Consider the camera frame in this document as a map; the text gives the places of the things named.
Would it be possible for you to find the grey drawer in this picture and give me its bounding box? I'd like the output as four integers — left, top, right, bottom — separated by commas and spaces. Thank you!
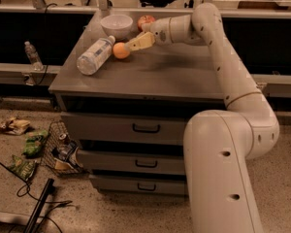
89, 175, 188, 195
77, 150, 185, 175
61, 113, 185, 146

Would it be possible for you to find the green chip bag lower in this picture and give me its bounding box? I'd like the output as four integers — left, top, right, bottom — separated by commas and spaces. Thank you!
8, 155, 37, 182

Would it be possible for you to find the middle grey drawer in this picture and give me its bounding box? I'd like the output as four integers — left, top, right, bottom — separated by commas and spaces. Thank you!
77, 150, 185, 175

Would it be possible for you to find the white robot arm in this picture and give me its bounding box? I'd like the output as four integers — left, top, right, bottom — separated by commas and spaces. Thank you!
126, 3, 279, 233

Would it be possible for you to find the bottom grey drawer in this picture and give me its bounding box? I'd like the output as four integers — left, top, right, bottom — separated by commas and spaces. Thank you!
89, 175, 188, 195

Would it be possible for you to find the brown snack wrapper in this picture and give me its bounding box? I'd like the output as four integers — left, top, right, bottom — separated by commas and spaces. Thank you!
0, 117, 30, 135

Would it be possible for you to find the clear plastic water bottle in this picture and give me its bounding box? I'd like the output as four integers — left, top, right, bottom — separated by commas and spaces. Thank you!
77, 36, 115, 76

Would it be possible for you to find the small standing water bottle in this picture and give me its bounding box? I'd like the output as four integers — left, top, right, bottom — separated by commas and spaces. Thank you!
24, 41, 44, 71

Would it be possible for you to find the grey drawer cabinet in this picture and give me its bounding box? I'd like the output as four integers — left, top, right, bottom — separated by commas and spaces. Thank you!
49, 17, 224, 182

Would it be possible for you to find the wire mesh basket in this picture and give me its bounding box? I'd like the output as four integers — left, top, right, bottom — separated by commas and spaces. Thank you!
41, 121, 82, 177

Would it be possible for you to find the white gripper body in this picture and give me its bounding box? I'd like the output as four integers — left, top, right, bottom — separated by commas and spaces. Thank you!
150, 17, 172, 45

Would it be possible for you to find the green chip bag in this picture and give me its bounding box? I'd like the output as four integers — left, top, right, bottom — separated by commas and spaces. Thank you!
22, 130, 49, 158
8, 155, 37, 182

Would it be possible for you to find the green chip bag upper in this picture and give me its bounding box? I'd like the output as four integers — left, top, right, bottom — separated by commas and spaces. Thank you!
22, 130, 49, 158

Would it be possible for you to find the soda can in basket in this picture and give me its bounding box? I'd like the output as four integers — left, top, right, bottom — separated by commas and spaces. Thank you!
58, 133, 68, 144

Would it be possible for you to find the black bar on floor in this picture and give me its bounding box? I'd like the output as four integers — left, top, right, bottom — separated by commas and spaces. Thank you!
23, 179, 54, 233

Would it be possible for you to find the red apple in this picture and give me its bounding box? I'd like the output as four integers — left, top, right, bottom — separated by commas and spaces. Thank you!
137, 15, 155, 32

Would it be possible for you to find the top grey drawer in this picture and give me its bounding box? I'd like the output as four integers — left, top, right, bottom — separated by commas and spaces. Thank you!
61, 113, 185, 146

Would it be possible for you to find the black floor cable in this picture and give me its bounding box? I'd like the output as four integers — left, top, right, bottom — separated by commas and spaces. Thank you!
0, 153, 74, 233

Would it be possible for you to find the snack bag in basket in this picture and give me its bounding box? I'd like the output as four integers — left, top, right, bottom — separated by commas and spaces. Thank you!
51, 141, 81, 169

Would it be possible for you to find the orange fruit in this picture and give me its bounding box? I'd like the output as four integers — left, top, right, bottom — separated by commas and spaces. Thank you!
113, 42, 130, 59

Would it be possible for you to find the white bowl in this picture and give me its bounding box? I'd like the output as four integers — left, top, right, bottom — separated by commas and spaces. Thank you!
100, 15, 133, 41

